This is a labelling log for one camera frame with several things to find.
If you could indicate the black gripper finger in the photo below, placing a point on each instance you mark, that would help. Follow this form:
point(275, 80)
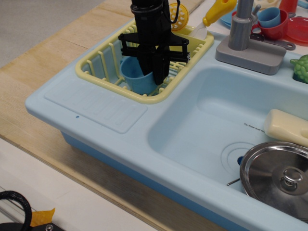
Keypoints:
point(160, 63)
point(146, 62)

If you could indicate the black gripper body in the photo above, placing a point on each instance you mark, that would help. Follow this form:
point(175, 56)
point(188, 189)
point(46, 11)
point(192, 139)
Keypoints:
point(154, 35)

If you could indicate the blue plastic cup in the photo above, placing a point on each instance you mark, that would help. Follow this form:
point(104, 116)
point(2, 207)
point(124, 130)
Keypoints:
point(138, 83)

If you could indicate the light blue small cup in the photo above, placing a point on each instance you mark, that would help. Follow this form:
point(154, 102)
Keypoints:
point(269, 17)

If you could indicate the yellow round scrub brush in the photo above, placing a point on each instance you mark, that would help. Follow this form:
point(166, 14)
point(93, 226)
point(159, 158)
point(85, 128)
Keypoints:
point(179, 16)

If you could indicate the yellow dish rack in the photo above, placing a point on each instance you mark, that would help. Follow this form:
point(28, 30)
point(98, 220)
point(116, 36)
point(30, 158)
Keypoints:
point(106, 67)

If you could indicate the blue plastic plate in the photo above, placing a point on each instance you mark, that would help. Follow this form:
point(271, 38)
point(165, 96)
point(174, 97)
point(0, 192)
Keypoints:
point(227, 19)

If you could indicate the grey toy faucet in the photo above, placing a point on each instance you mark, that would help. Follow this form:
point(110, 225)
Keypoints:
point(239, 50)

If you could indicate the light blue toy sink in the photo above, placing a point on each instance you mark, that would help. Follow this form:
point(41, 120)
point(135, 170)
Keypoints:
point(186, 146)

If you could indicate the red toy pot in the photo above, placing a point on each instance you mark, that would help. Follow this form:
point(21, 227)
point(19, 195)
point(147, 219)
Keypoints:
point(277, 32)

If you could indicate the grey toy utensil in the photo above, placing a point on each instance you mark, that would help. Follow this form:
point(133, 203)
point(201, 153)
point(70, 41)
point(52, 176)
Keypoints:
point(285, 44)

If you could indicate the cream plastic bottle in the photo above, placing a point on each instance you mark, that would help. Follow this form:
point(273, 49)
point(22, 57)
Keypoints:
point(286, 127)

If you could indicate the red plastic bottle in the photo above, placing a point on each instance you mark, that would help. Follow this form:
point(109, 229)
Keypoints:
point(289, 6)

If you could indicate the green toy vegetable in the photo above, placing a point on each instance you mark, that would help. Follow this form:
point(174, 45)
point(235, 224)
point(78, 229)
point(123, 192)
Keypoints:
point(301, 68)

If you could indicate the red plastic plate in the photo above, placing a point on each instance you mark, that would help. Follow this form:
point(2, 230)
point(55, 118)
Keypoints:
point(298, 29)

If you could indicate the steel pot lid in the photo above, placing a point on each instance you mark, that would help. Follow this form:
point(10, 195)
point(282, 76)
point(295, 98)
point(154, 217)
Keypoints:
point(276, 173)

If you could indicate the yellow tape piece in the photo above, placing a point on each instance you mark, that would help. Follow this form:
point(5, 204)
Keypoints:
point(41, 217)

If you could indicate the black device base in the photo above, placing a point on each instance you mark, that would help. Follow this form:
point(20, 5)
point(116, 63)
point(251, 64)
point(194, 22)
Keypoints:
point(10, 226)

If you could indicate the yellow handled white spatula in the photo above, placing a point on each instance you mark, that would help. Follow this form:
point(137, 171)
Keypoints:
point(219, 9)

